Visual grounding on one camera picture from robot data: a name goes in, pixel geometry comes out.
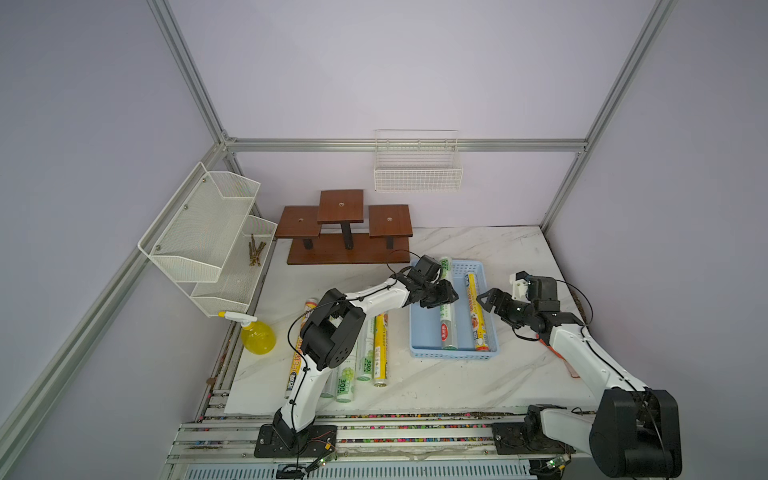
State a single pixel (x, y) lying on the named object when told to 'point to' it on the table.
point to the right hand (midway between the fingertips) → (487, 307)
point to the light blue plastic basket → (425, 336)
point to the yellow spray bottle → (257, 337)
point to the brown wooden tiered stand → (323, 234)
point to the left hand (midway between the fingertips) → (453, 299)
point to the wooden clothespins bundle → (254, 252)
